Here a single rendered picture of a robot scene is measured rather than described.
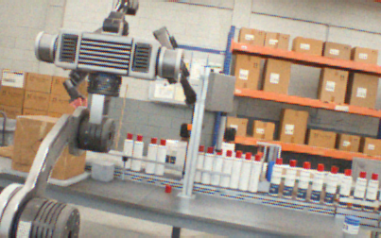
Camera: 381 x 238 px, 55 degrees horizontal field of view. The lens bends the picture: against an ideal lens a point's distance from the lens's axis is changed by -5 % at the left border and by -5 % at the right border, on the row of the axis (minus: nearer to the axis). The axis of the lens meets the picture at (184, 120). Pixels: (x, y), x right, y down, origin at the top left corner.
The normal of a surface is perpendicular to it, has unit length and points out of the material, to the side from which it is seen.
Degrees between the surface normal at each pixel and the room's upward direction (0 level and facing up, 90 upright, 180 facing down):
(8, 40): 90
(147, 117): 90
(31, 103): 91
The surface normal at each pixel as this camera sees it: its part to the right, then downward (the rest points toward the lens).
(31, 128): -0.17, 0.03
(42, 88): 0.04, 0.07
